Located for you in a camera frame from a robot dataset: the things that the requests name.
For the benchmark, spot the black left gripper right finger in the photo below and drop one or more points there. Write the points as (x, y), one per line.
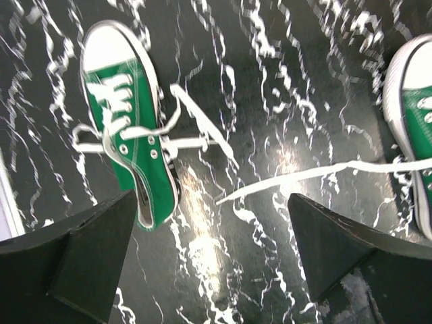
(357, 274)

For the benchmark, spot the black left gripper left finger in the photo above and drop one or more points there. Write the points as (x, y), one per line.
(68, 272)

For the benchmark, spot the green sneaker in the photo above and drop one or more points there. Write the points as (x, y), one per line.
(407, 98)
(121, 90)

